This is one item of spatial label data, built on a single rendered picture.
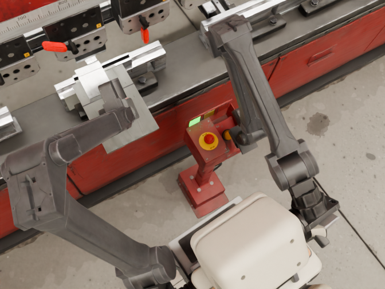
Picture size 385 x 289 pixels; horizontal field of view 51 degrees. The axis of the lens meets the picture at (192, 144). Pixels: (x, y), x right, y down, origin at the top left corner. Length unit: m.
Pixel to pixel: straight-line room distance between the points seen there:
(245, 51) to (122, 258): 0.53
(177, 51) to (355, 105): 1.45
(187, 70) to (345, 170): 1.31
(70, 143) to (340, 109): 2.15
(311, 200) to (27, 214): 0.66
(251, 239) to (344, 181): 1.70
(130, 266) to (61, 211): 0.26
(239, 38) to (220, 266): 0.50
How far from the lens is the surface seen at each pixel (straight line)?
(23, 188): 0.67
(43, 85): 2.59
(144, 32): 1.21
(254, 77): 0.97
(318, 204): 1.05
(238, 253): 0.82
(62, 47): 1.11
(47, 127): 1.48
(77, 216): 0.70
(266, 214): 0.87
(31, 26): 1.08
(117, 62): 1.42
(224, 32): 0.96
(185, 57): 1.56
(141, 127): 1.29
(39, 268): 2.28
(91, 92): 1.36
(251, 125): 1.24
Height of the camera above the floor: 2.19
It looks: 69 degrees down
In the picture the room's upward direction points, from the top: 12 degrees clockwise
